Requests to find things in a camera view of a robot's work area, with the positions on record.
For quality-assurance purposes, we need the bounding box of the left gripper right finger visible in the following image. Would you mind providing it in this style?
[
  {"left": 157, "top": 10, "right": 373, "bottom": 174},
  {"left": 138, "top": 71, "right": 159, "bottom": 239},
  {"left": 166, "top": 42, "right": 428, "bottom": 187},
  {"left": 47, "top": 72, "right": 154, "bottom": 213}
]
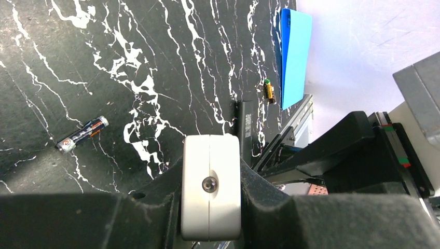
[{"left": 240, "top": 161, "right": 439, "bottom": 248}]

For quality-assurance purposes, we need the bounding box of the black remote control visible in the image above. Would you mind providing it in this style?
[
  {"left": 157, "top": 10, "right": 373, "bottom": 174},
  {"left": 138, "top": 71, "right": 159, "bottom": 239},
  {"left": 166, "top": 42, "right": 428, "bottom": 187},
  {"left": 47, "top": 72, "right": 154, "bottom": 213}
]
[{"left": 236, "top": 101, "right": 253, "bottom": 166}]

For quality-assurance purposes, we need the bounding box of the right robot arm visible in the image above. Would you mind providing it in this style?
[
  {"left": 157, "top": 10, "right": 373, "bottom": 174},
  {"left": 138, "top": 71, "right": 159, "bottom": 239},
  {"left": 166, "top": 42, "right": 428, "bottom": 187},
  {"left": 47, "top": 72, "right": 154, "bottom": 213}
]
[{"left": 254, "top": 53, "right": 439, "bottom": 208}]

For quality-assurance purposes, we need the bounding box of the aluminium rail frame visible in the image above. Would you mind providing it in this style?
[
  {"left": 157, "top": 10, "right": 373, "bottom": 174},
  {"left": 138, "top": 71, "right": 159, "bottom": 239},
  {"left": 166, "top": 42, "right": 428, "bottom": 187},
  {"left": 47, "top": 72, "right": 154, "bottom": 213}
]
[{"left": 277, "top": 94, "right": 313, "bottom": 148}]

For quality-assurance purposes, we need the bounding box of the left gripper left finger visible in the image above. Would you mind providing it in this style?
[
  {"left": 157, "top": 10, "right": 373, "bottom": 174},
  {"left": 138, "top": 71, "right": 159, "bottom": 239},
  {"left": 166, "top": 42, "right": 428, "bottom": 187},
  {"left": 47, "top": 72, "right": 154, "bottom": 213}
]
[{"left": 1, "top": 158, "right": 183, "bottom": 248}]

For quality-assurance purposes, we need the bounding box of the dark battery near centre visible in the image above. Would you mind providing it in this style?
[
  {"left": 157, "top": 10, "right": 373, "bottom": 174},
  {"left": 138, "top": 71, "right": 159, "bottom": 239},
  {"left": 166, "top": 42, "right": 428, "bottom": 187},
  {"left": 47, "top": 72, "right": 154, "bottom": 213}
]
[{"left": 57, "top": 116, "right": 109, "bottom": 154}]

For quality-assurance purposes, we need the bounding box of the white remote control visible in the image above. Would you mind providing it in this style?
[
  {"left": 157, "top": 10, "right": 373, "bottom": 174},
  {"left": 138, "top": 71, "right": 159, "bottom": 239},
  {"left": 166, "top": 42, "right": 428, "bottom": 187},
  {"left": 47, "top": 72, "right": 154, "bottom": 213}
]
[{"left": 181, "top": 134, "right": 241, "bottom": 241}]

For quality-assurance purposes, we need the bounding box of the orange black battery right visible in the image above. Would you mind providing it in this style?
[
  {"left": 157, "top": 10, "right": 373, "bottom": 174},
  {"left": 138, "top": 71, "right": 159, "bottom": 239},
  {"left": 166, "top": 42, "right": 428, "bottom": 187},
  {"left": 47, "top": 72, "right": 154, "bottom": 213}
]
[{"left": 264, "top": 78, "right": 277, "bottom": 104}]

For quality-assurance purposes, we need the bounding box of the blue sheet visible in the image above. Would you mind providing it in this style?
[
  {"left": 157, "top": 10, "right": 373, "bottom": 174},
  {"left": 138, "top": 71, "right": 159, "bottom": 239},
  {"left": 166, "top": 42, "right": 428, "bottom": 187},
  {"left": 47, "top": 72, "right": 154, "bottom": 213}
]
[{"left": 280, "top": 8, "right": 312, "bottom": 110}]

